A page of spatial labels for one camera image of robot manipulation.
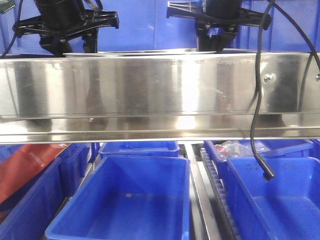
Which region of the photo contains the stainless steel shelf rail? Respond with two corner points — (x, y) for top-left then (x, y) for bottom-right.
(0, 51), (320, 145)

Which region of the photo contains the blue bin back right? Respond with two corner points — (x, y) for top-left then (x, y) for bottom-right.
(204, 139), (314, 179)

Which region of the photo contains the steel divider rail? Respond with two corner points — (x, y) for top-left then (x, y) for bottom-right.
(185, 143), (221, 240)

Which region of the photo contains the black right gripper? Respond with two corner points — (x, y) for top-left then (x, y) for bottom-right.
(166, 0), (272, 52)

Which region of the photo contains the blue bin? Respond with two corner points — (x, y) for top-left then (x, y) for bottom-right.
(45, 155), (190, 240)
(224, 157), (320, 240)
(98, 141), (180, 157)
(204, 139), (314, 179)
(0, 143), (90, 240)

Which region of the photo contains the blue bin front centre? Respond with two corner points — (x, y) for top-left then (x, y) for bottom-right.
(45, 155), (190, 240)

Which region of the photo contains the black roller track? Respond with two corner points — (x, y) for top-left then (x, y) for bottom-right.
(200, 148), (242, 240)

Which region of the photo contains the red cardboard box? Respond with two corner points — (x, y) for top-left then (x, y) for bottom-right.
(0, 143), (70, 203)

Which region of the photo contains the black hanging cable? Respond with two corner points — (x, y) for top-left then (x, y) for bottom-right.
(249, 0), (277, 181)

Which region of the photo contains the large blue crate upper centre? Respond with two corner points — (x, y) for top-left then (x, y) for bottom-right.
(0, 0), (241, 55)

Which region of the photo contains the blue bin front left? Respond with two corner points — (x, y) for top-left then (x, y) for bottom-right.
(0, 143), (90, 240)

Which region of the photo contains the blue bin front right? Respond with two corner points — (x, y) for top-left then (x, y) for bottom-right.
(224, 157), (320, 240)

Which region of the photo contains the silver metal tray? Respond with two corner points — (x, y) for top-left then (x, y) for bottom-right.
(63, 48), (217, 57)

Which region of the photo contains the clear plastic bag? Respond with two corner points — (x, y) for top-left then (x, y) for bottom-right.
(214, 140), (252, 160)

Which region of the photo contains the blue crate upper right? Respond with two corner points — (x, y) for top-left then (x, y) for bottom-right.
(230, 0), (320, 52)

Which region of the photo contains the blue bin back centre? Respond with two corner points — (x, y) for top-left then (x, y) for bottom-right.
(98, 141), (180, 157)

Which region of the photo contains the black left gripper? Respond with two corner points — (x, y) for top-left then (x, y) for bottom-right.
(12, 0), (119, 56)

